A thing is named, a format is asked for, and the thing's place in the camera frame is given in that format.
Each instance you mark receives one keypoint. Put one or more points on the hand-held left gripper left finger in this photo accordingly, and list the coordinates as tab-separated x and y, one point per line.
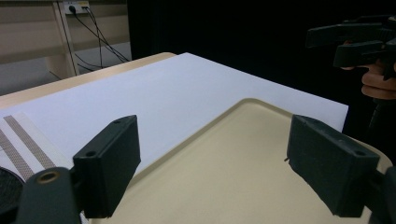
107	165

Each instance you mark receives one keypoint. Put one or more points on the white paper sheet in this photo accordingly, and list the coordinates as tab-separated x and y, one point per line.
171	93

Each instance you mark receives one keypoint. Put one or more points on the beige wooden desk frame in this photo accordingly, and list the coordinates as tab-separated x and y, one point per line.
31	31

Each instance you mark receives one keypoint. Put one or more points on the black round mesh object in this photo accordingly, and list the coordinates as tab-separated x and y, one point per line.
9	189

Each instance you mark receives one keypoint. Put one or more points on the white cloth with grey stripes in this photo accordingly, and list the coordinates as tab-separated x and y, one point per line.
46	137

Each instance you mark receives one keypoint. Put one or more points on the white wall power socket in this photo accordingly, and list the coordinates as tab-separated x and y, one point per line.
77	4

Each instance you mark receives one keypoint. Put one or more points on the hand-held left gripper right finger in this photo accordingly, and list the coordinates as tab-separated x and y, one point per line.
333	168

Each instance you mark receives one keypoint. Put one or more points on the black curtain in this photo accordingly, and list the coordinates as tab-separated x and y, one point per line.
218	31

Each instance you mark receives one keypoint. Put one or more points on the beige plastic tray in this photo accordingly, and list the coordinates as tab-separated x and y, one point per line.
233	174

